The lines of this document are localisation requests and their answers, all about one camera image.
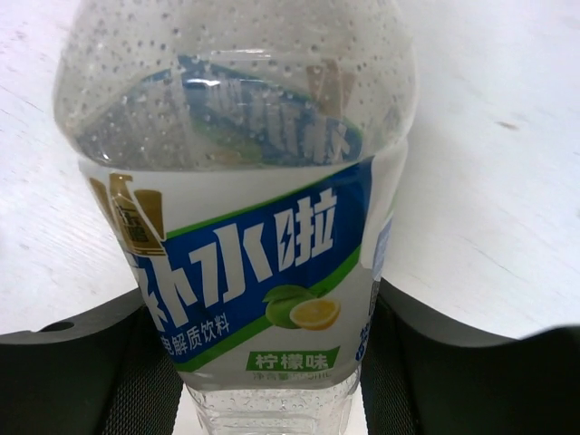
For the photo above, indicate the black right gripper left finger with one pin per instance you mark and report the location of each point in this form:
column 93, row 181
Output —
column 103, row 371

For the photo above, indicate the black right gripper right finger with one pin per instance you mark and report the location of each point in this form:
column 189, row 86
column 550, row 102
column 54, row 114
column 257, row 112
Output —
column 426, row 373

